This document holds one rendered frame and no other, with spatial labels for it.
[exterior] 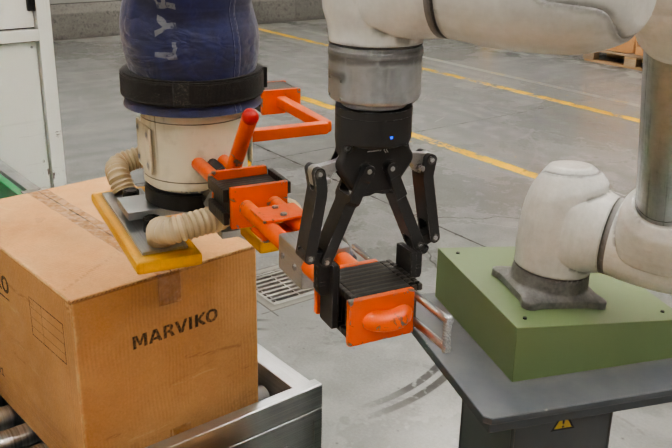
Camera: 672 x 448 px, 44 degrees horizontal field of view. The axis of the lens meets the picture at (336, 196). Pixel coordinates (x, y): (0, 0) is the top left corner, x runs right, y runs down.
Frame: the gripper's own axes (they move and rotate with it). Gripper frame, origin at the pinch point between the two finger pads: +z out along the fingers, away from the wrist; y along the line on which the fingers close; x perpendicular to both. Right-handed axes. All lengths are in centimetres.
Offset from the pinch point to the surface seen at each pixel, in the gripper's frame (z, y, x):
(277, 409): 63, -18, -72
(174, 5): -24, 6, -50
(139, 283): 28, 10, -71
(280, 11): 106, -396, -1030
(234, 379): 56, -10, -77
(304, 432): 72, -25, -74
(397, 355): 122, -104, -171
